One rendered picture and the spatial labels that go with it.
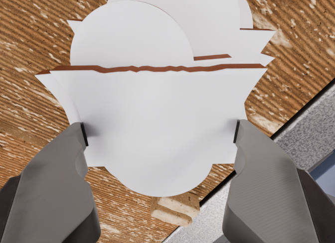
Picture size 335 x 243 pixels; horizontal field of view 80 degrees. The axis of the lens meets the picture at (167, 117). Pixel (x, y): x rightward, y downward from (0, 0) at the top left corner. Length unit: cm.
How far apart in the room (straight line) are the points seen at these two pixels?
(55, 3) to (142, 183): 16
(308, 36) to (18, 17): 25
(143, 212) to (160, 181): 17
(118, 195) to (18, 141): 14
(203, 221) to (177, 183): 24
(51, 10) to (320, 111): 30
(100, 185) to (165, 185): 15
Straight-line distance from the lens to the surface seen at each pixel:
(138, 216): 34
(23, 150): 29
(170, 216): 29
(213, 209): 37
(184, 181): 16
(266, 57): 18
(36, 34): 22
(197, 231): 42
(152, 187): 16
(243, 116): 16
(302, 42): 23
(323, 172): 47
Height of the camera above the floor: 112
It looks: 60 degrees down
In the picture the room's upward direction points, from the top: 177 degrees clockwise
